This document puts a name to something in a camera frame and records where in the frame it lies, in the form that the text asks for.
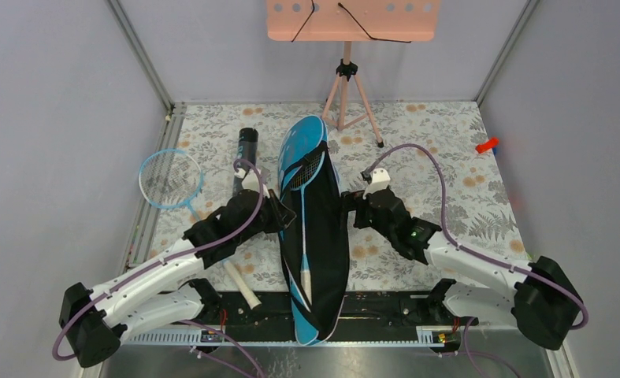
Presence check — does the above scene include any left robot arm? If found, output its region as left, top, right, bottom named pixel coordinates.
left=52, top=189, right=296, bottom=368

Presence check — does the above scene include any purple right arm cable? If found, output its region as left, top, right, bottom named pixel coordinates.
left=366, top=143, right=590, bottom=378

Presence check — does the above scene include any black shuttlecock tube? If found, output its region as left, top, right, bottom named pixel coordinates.
left=232, top=128, right=258, bottom=195

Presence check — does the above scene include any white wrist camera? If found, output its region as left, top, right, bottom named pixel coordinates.
left=232, top=168, right=270, bottom=198
left=361, top=169, right=391, bottom=199

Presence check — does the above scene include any floral patterned mat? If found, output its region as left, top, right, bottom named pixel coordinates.
left=149, top=102, right=537, bottom=292

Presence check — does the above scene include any pink music stand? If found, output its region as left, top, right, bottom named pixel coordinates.
left=265, top=0, right=441, bottom=148

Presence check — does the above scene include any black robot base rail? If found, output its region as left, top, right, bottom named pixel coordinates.
left=195, top=291, right=468, bottom=344

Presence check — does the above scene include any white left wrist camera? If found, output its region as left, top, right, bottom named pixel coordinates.
left=232, top=168, right=270, bottom=198

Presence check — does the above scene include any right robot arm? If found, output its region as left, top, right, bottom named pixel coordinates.
left=341, top=187, right=583, bottom=350

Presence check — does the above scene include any blue racket cover bag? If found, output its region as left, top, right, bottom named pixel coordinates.
left=277, top=116, right=350, bottom=346

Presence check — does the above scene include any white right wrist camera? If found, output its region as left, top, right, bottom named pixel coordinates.
left=361, top=169, right=391, bottom=199

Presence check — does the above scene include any small red orange object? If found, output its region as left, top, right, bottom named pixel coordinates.
left=475, top=137, right=499, bottom=154

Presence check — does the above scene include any blue badminton racket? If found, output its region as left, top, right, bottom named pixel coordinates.
left=137, top=149, right=263, bottom=311
left=287, top=152, right=325, bottom=307

